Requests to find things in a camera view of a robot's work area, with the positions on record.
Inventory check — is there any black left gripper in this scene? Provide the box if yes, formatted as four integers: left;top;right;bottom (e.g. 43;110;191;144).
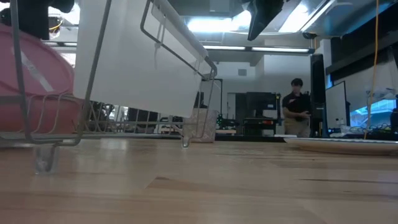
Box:
17;0;75;40

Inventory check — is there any pink plate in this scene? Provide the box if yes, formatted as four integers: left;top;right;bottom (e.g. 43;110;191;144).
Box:
0;93;85;135
0;23;75;98

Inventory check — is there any white plate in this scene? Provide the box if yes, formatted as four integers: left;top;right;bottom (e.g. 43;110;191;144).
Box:
283;137;398;156

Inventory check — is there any ceiling light strip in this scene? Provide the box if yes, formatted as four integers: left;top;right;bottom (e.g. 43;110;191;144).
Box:
202;45;312;54

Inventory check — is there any black tall panel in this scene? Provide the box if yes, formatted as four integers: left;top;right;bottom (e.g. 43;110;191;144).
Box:
310;54;329;138

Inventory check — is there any black equipment stand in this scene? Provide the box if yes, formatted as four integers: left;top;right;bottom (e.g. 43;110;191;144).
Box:
235;91;282;136

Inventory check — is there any person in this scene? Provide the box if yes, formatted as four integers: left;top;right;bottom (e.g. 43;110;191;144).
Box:
282;77;312;138

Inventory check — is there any translucent white cutlery holder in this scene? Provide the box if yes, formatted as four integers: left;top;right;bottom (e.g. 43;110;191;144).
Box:
73;0;209;118

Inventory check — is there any white board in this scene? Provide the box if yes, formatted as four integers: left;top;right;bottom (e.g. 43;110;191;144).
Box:
325;81;348;129

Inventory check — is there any blue-lit screen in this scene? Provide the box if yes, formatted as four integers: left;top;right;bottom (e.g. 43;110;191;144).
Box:
349;98;398;129

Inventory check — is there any grey wire dish rack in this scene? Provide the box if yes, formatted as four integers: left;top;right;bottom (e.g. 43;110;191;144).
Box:
0;0;218;174

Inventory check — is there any yellow cable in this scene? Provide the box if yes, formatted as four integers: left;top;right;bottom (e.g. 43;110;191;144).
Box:
363;0;380;140

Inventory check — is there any black metal table frame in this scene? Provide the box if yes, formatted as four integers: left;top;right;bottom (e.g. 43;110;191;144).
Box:
214;132;398;142

